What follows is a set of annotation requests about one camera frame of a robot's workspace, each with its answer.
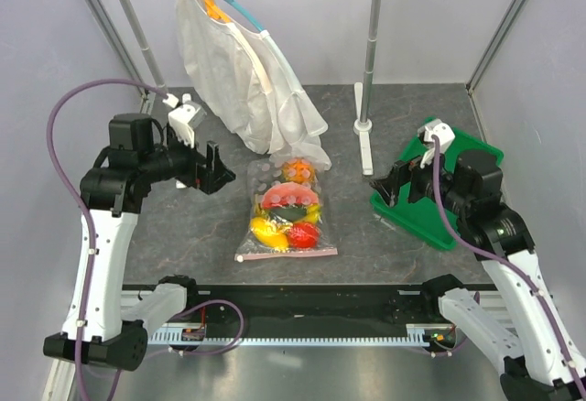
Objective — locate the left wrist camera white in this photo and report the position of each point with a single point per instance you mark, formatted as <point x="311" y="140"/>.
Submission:
<point x="184" y="117"/>

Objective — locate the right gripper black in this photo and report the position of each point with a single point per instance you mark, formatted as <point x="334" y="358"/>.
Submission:
<point x="402" y="172"/>

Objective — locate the yellow toy mango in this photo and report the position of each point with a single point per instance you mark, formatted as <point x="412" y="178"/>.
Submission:
<point x="268" y="233"/>

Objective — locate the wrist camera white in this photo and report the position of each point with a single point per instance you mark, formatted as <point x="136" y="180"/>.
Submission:
<point x="437" y="137"/>
<point x="184" y="117"/>

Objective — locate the yellow toy banana bunch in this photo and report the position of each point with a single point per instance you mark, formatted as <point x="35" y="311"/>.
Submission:
<point x="313" y="215"/>

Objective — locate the white cable duct strip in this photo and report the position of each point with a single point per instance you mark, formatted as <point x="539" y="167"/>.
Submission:
<point x="177" y="336"/>

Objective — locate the red toy tomato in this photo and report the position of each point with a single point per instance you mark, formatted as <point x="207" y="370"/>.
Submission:
<point x="303" y="235"/>

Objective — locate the clear zip top bag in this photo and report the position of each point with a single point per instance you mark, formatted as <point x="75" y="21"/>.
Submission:
<point x="261" y="176"/>

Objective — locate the dark green toy avocado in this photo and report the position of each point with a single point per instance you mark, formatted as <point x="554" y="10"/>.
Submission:
<point x="288" y="214"/>

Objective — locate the white garment on hanger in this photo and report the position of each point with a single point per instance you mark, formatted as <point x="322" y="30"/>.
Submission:
<point x="247" y="82"/>

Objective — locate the toy watermelon slice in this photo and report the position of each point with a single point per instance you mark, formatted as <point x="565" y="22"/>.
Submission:
<point x="289" y="193"/>

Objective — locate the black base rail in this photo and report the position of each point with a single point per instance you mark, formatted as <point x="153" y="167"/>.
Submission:
<point x="284" y="311"/>

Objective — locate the teal clothes hanger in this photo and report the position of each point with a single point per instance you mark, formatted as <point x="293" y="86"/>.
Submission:
<point x="242" y="7"/>

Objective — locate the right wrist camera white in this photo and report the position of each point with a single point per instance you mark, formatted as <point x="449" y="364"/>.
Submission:
<point x="437" y="137"/>

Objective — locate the toy pineapple orange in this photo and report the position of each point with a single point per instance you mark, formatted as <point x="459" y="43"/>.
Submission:
<point x="298" y="170"/>

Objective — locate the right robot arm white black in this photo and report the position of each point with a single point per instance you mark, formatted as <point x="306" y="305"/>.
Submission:
<point x="537" y="359"/>

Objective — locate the green plastic tray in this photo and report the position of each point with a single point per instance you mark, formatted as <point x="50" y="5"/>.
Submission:
<point x="422" y="218"/>

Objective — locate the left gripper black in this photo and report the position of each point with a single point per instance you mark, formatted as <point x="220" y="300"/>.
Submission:
<point x="211" y="178"/>

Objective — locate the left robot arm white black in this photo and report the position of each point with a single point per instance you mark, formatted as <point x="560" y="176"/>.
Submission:
<point x="140" y="154"/>

